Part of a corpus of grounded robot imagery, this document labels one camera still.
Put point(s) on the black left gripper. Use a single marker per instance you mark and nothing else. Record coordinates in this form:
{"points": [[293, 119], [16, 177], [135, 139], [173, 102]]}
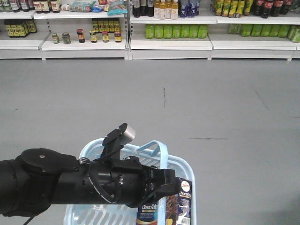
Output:
{"points": [[130, 183]]}

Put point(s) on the light blue plastic basket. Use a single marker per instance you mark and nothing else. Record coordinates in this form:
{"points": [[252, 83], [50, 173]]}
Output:
{"points": [[153, 153]]}

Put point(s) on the Chocofello cookie box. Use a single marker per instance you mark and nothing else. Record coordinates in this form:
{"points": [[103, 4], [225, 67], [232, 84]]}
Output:
{"points": [[177, 208]]}

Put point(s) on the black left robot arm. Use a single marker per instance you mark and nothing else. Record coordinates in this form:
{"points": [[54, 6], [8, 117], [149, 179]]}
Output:
{"points": [[39, 178]]}

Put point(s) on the white supermarket shelving unit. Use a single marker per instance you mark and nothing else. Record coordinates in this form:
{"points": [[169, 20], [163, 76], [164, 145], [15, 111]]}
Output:
{"points": [[66, 35]]}

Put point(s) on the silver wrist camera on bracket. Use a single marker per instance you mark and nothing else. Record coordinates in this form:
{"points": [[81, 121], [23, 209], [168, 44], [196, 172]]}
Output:
{"points": [[116, 140]]}

